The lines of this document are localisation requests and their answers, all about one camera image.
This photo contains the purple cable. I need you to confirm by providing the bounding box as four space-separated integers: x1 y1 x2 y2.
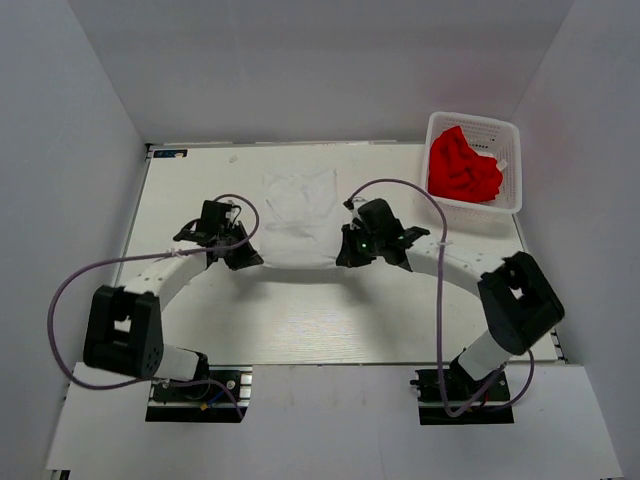
342 178 535 419
47 193 261 419

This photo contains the blue table label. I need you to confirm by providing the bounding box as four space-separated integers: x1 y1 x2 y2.
153 149 188 159

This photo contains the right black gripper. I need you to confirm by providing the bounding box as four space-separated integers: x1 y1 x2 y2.
339 222 384 268

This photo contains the white t shirt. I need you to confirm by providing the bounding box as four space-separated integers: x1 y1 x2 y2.
258 169 343 270

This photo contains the red t shirt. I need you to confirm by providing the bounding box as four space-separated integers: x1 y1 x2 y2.
427 126 503 203

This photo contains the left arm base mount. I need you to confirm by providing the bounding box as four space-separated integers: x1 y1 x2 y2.
145 366 253 424

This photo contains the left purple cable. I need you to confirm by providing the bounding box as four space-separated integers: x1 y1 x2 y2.
47 193 261 419

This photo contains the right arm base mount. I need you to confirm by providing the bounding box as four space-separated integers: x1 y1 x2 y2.
408 367 516 427

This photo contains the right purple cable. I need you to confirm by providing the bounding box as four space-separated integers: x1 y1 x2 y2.
342 178 535 419

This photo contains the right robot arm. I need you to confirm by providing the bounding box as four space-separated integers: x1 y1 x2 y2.
336 199 565 399

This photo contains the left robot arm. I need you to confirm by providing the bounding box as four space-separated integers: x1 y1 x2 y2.
83 196 263 399

